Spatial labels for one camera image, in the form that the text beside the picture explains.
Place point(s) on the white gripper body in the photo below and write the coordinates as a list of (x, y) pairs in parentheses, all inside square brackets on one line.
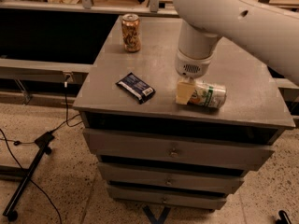
[(191, 65)]

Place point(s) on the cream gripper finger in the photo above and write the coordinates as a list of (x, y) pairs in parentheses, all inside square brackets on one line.
[(185, 89)]

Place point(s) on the white green 7up can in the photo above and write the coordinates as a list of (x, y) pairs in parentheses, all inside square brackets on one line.
[(208, 95)]

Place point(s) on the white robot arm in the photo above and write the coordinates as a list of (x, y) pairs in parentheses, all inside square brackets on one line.
[(268, 33)]

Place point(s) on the gold patterned soda can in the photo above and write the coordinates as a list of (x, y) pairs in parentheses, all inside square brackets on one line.
[(130, 32)]

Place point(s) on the dark blue snack packet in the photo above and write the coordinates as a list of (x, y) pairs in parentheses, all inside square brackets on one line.
[(136, 87)]

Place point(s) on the grey drawer cabinet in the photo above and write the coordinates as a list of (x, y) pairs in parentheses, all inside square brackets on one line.
[(254, 111)]

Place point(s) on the top grey drawer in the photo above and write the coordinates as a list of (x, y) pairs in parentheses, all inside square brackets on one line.
[(149, 147)]

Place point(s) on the grey drawer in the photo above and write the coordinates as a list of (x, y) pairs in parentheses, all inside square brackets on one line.
[(149, 147), (167, 178), (165, 197)]

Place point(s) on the middle grey drawer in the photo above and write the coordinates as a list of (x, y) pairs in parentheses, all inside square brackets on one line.
[(167, 178)]

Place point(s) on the bottom grey drawer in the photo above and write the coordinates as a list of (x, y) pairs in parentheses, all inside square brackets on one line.
[(165, 197)]

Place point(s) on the black stand leg with wheels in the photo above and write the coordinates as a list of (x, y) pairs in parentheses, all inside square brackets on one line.
[(24, 175)]

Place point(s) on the black object bottom right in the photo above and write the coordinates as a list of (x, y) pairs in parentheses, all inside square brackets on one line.
[(283, 218)]

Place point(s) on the grey side ledge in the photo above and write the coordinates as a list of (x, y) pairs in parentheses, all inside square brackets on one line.
[(72, 73)]

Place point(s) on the grey metal shelf rail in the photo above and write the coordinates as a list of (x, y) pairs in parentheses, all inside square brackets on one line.
[(93, 6)]

